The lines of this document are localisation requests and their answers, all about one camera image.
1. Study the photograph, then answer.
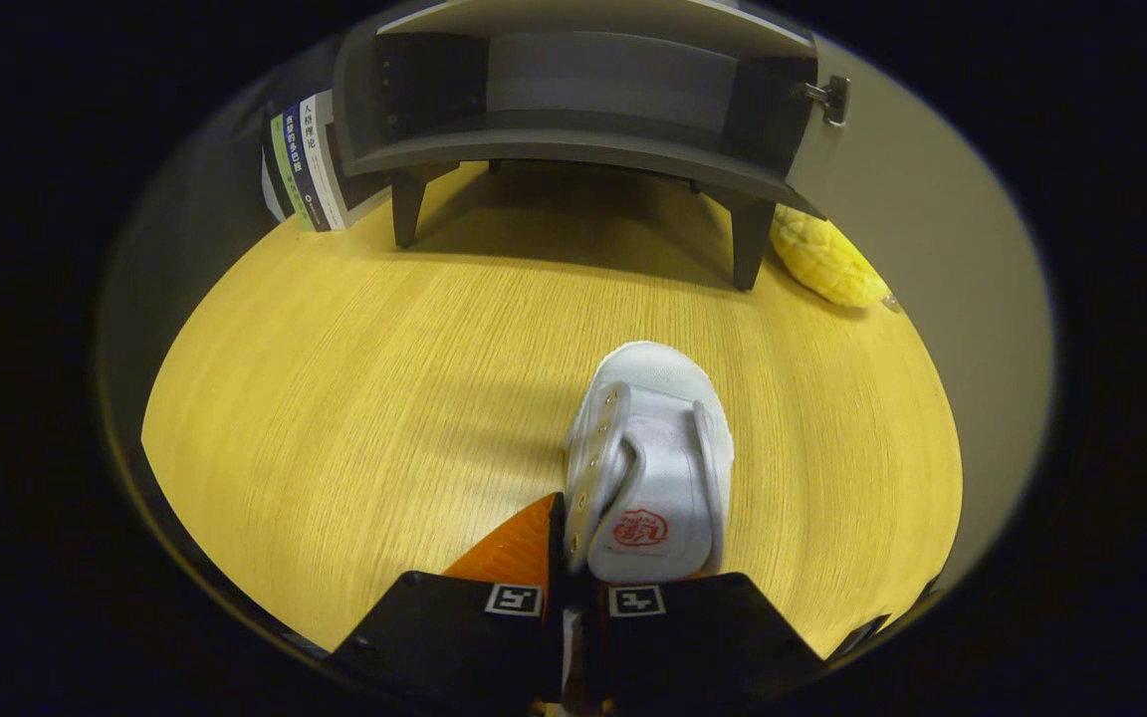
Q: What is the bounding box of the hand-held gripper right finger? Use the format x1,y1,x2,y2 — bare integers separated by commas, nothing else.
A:
583,570,828,710

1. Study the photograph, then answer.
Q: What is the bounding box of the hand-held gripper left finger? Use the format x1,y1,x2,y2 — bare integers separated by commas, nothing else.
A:
325,491,567,713

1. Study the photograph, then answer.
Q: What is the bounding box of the white canvas shoe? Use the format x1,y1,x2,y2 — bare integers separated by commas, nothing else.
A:
562,341,736,585

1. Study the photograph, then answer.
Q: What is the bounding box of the dark grey shoe cabinet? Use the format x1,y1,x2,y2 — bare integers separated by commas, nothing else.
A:
333,0,828,292

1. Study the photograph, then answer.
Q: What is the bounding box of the metal door hinge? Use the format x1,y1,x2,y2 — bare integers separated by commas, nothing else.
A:
801,75,851,127

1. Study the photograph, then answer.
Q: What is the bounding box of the yellow pineapple toy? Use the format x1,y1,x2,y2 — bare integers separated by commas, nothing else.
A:
770,204,893,310

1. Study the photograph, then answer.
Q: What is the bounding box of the white spine book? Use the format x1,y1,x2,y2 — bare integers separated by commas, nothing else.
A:
300,90,390,230

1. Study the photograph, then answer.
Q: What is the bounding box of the blue spine book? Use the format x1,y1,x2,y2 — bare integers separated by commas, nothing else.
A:
283,100,332,232

